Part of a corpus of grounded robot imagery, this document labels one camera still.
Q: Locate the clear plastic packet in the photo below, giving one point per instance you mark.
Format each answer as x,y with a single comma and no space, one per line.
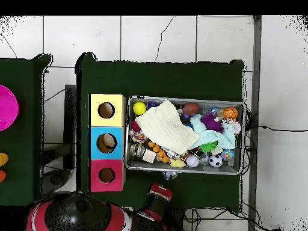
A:
169,175

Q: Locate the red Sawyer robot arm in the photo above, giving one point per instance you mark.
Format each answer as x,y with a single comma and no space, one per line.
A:
77,216

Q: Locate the clear mesh bin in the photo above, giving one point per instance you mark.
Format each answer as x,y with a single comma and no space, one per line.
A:
185,170

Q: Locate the small wooden block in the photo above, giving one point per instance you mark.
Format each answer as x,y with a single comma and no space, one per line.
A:
149,156

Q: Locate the white ball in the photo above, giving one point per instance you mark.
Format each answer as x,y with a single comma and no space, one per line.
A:
192,161

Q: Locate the small soccer ball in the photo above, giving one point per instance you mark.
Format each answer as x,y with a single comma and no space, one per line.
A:
216,161

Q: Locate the cream yellow cloth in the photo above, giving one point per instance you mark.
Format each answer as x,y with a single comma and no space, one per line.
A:
165,126

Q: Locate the green spiky ball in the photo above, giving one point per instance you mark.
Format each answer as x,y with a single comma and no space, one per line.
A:
208,147

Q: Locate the mint green cloth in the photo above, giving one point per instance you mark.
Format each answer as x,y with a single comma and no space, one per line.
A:
216,138

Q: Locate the purple spiky toy with eyes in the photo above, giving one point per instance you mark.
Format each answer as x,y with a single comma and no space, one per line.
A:
211,122

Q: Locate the yellow ball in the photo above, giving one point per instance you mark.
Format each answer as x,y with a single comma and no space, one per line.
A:
139,108

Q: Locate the brown toy football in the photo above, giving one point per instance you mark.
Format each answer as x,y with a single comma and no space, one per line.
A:
190,109

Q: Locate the orange toy basketball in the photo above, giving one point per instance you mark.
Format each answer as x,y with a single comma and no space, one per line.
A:
231,112

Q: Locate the dark green side table cloth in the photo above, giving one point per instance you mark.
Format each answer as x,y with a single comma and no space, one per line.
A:
21,139

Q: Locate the magenta plate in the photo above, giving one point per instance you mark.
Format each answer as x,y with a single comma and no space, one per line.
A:
7,108

